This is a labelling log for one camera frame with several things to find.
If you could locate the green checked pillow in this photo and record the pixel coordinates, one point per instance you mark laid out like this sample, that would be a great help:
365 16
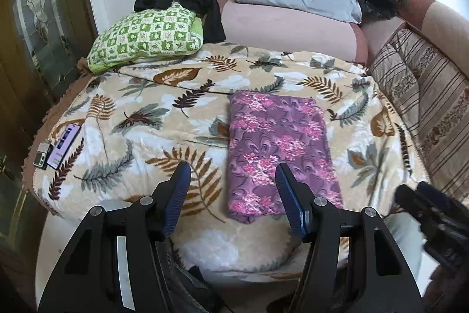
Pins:
146 34

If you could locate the pink bolster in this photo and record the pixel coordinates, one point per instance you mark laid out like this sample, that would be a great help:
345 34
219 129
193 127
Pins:
285 30

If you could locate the dark cloth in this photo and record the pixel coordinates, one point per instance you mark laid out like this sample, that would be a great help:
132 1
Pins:
190 283

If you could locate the purple smartphone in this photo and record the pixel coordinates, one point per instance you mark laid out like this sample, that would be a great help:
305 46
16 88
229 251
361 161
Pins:
64 146

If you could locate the purple floral cloth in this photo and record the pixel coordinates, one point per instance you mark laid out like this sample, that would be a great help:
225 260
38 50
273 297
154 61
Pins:
278 144

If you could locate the leaf-print beige blanket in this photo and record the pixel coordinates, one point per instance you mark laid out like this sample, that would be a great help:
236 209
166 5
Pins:
146 148

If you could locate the striped brown cushion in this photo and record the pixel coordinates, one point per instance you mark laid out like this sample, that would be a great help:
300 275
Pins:
428 93

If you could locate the wooden door with glass panel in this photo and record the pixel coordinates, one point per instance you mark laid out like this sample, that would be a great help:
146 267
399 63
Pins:
36 23

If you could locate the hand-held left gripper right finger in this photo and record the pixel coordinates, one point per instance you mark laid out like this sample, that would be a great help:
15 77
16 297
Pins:
287 195

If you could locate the black cloth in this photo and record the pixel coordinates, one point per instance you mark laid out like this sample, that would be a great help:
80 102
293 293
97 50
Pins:
205 5

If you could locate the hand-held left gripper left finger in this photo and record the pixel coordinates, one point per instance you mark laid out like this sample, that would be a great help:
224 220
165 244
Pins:
179 195

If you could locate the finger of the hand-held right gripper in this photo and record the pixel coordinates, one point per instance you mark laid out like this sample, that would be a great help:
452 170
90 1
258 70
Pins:
436 195
410 199

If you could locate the small silver device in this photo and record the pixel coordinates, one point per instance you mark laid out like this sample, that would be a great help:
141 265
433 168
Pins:
42 156

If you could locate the beige cushion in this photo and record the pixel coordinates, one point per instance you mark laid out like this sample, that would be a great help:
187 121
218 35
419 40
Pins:
443 23

